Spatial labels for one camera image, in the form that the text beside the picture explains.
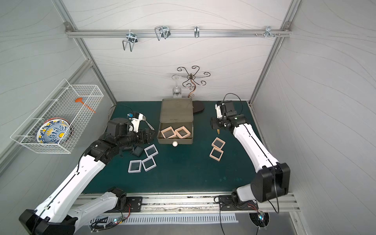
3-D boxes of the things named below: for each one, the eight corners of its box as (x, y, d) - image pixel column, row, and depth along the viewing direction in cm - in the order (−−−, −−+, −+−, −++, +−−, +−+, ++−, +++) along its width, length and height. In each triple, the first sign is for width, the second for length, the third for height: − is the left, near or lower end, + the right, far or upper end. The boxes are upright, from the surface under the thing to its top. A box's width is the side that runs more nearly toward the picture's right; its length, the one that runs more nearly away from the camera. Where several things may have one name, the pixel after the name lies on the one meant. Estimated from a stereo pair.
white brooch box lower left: (128, 173, 86) (127, 171, 84) (131, 161, 90) (130, 159, 88) (140, 173, 86) (139, 171, 84) (142, 161, 90) (141, 159, 89)
